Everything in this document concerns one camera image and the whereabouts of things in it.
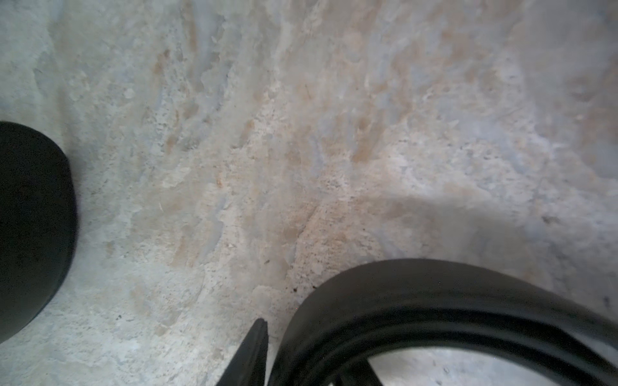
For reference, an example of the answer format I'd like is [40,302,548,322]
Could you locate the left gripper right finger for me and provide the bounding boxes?
[333,360,383,386]

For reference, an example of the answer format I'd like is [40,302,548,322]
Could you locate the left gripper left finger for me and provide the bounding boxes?
[217,318,269,386]

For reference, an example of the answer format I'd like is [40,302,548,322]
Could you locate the long black belt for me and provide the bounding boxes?
[269,259,617,385]

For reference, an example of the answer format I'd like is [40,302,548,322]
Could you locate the black belt with silver buckle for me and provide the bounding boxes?
[1,122,78,342]

